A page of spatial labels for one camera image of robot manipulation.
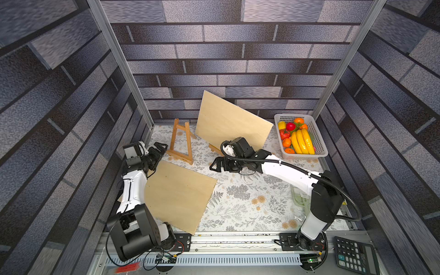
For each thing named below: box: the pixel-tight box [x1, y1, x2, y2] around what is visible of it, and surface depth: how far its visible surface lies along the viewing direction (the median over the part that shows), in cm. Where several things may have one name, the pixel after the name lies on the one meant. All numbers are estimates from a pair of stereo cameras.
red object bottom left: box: [115, 262, 141, 274], surface depth 69 cm
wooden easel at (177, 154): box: [166, 118, 198, 165], surface depth 98 cm
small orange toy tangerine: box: [282, 138, 292, 148], surface depth 105 cm
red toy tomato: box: [279, 129, 291, 140], surface depth 109 cm
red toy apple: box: [285, 122, 297, 132], surface depth 109 cm
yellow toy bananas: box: [291, 128, 316, 155], surface depth 101 cm
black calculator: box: [334, 236, 381, 275], surface depth 70 cm
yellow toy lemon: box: [277, 120, 286, 131], surface depth 112 cm
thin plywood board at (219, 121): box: [195, 90, 274, 150], surface depth 91 cm
